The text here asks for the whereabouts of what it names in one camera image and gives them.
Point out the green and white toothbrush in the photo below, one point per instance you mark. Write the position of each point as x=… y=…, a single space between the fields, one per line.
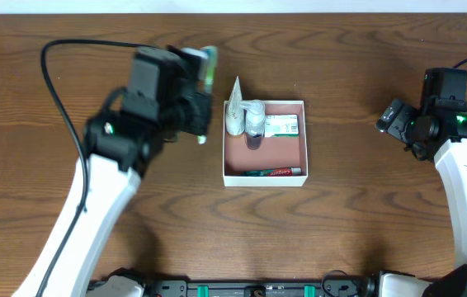
x=205 y=96

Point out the clear pump bottle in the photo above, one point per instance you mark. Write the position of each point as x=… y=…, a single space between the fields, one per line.
x=255 y=118

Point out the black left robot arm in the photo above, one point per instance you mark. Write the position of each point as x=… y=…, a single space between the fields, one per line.
x=113 y=156

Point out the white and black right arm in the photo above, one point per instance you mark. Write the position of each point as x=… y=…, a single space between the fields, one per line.
x=450 y=161

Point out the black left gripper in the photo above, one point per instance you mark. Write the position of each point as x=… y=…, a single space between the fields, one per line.
x=200 y=110

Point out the white upright tube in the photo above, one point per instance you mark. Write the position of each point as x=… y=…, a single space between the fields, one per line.
x=234 y=115

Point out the white and green small box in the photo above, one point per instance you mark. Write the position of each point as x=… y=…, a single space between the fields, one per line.
x=281 y=126

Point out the red and green toothpaste tube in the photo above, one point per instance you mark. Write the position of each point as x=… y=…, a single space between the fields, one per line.
x=275 y=172

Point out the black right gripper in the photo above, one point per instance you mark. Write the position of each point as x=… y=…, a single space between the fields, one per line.
x=395 y=121

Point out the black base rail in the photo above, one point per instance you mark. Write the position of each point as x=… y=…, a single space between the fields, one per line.
x=124 y=282

